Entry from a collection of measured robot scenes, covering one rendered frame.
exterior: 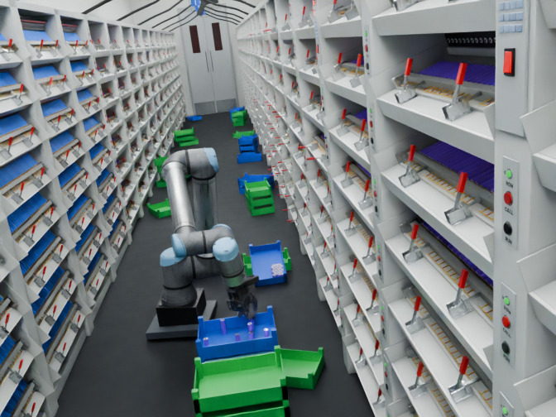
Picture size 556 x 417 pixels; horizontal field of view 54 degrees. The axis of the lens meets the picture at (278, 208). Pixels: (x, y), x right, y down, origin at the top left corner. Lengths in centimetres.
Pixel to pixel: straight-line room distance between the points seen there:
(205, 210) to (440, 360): 162
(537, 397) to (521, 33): 50
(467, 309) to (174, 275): 197
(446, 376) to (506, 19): 77
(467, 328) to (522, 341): 24
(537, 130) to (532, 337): 29
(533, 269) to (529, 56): 27
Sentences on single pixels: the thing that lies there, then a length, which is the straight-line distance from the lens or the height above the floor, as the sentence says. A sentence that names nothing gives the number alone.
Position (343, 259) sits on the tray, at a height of 54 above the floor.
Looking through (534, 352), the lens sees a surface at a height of 98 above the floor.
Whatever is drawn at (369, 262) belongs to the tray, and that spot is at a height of 71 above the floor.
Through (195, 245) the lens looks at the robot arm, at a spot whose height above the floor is 72.
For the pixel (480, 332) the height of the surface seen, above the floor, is 90.
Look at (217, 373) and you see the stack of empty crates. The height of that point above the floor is 33.
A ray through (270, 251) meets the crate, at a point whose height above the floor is 11.
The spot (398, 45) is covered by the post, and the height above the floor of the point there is 138.
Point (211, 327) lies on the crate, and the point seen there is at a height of 34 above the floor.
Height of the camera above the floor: 143
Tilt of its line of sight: 17 degrees down
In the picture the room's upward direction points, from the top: 7 degrees counter-clockwise
